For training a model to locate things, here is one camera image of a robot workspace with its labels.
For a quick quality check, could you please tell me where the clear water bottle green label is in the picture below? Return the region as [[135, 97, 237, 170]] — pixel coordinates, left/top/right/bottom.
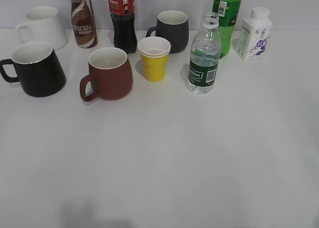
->
[[187, 12, 221, 95]]

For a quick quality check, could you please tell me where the black ceramic mug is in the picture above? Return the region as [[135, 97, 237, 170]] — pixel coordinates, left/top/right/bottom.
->
[[0, 42, 66, 97]]

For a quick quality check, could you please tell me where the red-brown ceramic mug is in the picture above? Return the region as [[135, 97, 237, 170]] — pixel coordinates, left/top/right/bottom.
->
[[79, 47, 133, 102]]

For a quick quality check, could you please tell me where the dark grey ceramic mug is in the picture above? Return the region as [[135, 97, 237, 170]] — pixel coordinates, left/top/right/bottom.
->
[[146, 10, 189, 54]]

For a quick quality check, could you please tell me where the white ceramic mug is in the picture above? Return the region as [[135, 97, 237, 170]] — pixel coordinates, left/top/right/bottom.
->
[[15, 6, 68, 50]]

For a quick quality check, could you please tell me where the yellow paper cup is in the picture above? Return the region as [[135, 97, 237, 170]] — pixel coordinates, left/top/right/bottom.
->
[[138, 36, 171, 82]]

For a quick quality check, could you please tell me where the Nescafe coffee bottle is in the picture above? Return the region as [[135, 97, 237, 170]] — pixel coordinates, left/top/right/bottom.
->
[[71, 0, 98, 48]]

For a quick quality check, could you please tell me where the cola bottle red label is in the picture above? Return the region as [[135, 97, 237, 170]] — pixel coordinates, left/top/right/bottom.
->
[[108, 0, 137, 54]]

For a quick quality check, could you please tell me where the white yogurt drink bottle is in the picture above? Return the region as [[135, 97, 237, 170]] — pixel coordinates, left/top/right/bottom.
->
[[235, 6, 273, 61]]

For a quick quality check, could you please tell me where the green soda bottle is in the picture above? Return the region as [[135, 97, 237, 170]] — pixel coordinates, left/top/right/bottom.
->
[[212, 0, 242, 58]]

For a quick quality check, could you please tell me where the thin dark rod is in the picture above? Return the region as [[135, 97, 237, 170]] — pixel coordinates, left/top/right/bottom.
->
[[89, 0, 95, 21]]

